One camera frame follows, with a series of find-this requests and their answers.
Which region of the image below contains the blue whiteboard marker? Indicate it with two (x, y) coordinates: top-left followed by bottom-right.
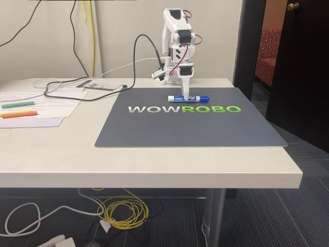
(168, 94), (210, 103)

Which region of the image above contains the green marker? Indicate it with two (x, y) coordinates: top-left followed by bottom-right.
(1, 100), (35, 109)

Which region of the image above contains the orange marker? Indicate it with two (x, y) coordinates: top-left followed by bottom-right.
(0, 111), (39, 119)

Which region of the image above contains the yellow marker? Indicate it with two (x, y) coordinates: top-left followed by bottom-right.
(0, 110), (33, 115)

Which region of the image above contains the grey WOWROBO mat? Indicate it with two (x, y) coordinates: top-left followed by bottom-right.
(94, 87), (288, 149)

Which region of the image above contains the red patterned chair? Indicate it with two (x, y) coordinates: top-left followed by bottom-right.
(254, 26), (282, 87)

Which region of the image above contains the dark door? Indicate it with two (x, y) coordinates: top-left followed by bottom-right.
(265, 0), (329, 146)

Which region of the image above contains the white printed paper sheet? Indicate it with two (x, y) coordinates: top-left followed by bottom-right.
(0, 97), (81, 118)
(0, 116), (65, 129)
(0, 86), (88, 101)

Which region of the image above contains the grey metal table leg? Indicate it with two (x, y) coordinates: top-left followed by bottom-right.
(201, 188), (227, 247)

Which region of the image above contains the white power strip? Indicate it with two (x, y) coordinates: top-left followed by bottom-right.
(43, 234), (76, 247)

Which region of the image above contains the thick black cable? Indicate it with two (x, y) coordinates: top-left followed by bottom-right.
(43, 34), (166, 99)

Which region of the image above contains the dark door frame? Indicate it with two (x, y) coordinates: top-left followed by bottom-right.
(232, 0), (266, 86)

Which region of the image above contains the yellow wall cable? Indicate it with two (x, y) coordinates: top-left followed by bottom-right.
(81, 0), (95, 78)

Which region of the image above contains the thin black cable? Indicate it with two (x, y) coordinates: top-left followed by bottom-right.
(70, 0), (90, 78)
(0, 0), (42, 48)

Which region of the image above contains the coiled yellow cable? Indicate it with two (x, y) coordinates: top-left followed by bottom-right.
(90, 187), (150, 230)

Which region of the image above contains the thick white cable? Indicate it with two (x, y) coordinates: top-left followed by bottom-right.
(5, 188), (104, 236)

